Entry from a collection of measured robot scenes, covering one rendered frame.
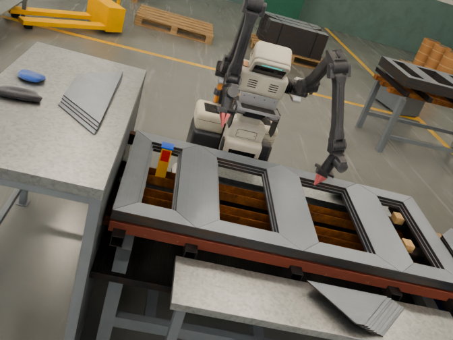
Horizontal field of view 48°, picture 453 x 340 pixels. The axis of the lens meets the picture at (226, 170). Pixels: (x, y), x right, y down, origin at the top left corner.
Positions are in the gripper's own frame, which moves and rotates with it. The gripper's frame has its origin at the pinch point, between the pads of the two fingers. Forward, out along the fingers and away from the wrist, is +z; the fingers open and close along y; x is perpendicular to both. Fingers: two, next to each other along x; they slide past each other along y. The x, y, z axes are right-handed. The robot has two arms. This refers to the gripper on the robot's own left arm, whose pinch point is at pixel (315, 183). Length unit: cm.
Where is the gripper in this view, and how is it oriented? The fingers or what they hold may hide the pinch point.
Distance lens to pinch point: 266.4
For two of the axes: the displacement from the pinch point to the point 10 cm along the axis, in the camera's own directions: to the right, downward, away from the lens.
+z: -4.9, 7.8, 3.9
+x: -0.2, -4.6, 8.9
